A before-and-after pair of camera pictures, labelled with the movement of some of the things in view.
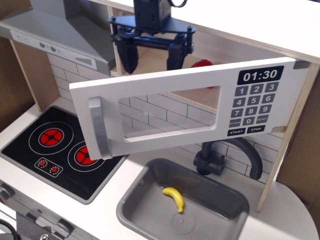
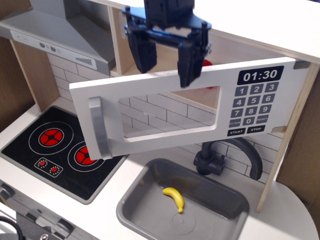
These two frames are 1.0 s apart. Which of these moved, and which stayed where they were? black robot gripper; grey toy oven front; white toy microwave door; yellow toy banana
Moved: black robot gripper
Stayed: yellow toy banana; grey toy oven front; white toy microwave door
